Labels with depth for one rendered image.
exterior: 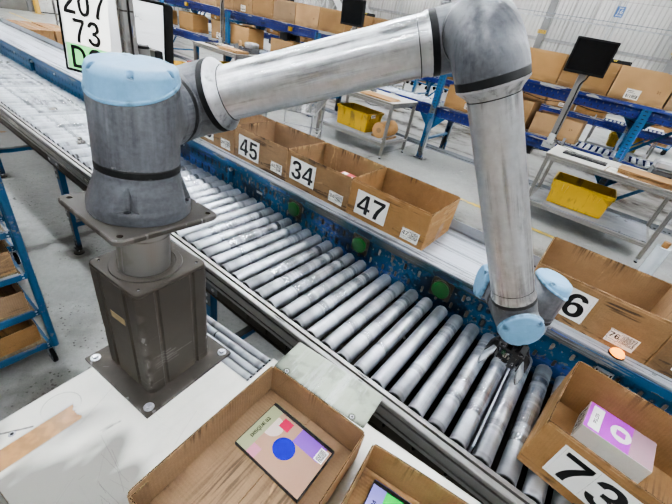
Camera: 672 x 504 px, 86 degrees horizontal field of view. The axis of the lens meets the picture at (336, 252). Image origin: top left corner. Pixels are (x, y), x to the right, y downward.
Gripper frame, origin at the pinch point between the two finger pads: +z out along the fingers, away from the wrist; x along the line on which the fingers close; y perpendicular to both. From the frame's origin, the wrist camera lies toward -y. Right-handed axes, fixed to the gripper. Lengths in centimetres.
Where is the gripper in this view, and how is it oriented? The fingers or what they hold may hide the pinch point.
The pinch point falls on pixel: (497, 370)
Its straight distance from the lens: 125.8
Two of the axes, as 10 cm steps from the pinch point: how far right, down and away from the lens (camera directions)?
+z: -1.7, 8.3, 5.4
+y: -6.1, 3.4, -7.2
